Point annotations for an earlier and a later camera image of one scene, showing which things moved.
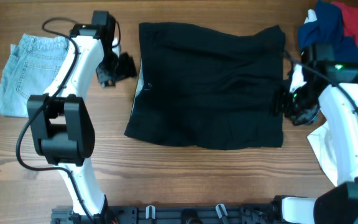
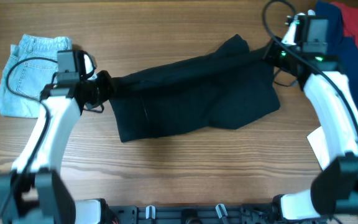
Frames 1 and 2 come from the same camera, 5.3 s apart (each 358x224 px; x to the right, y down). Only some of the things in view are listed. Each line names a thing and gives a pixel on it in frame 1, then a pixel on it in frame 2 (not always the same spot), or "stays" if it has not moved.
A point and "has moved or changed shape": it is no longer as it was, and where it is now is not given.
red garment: [355, 24] stays
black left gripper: [127, 70] -> [102, 78]
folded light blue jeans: [30, 68] stays
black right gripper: [279, 105] -> [269, 55]
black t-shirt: [201, 87] has moved or changed shape
